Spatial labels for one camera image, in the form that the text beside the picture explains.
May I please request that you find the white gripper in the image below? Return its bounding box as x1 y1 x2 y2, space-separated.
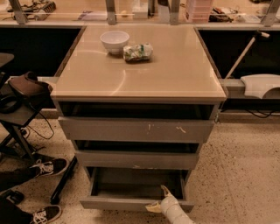
145 185 182 218

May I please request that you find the grey bottom drawer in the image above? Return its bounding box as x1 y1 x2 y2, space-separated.
80 167 194 213

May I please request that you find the grey drawer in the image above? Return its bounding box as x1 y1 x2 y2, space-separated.
59 116 214 143
80 167 194 213
75 150 199 170

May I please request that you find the grey middle drawer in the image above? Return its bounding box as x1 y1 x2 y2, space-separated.
75 150 199 170

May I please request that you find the grey drawer cabinet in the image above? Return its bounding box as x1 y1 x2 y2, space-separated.
50 24 228 187

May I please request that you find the grey top drawer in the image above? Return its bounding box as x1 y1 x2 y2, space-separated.
59 116 214 143

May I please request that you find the pink plastic drawer box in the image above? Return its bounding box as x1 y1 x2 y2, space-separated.
185 0 214 23

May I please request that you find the black sneaker lower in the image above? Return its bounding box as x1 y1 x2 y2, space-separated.
30 205 62 224

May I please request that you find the black sneaker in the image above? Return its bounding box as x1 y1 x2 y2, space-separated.
30 205 62 224
30 158 68 178

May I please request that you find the black sneaker upper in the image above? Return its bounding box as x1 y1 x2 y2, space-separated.
30 158 68 178

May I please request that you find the white dustpan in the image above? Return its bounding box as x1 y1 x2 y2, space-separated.
241 73 280 99

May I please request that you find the green white snack bag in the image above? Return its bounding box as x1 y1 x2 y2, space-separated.
123 43 153 61

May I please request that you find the black rolling stand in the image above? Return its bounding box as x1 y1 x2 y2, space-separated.
0 52 78 206

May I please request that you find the brown VR headset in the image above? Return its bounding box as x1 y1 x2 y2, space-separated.
8 72 52 108

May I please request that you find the white bowl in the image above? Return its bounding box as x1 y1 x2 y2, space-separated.
100 31 130 54

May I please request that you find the white tissue box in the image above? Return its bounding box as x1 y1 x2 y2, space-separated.
132 0 148 19

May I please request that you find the white broom handle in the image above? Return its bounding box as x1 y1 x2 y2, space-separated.
225 31 270 79

